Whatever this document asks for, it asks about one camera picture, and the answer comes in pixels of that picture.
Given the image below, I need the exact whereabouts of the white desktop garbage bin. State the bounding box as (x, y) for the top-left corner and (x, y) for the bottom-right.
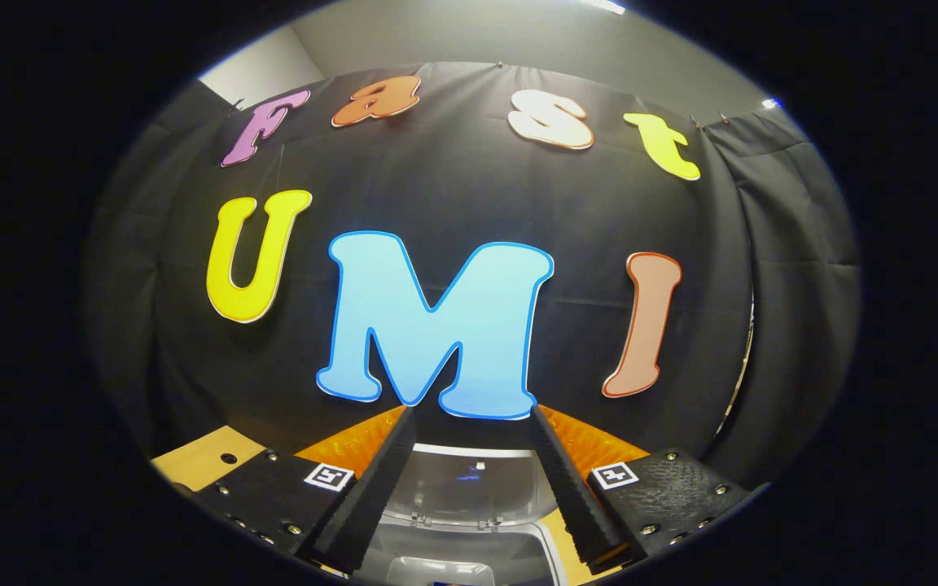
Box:
(351, 443), (572, 586)

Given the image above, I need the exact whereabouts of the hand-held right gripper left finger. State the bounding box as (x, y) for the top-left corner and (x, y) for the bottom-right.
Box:
(192, 405), (420, 575)

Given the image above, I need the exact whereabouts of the wooden desktop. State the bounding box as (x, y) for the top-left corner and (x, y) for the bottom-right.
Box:
(151, 425), (625, 586)

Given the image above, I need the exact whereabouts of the black backdrop cloth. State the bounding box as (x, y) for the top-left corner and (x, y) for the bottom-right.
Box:
(85, 61), (861, 489)

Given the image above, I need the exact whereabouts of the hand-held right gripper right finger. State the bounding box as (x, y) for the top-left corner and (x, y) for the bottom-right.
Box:
(529, 404), (752, 575)

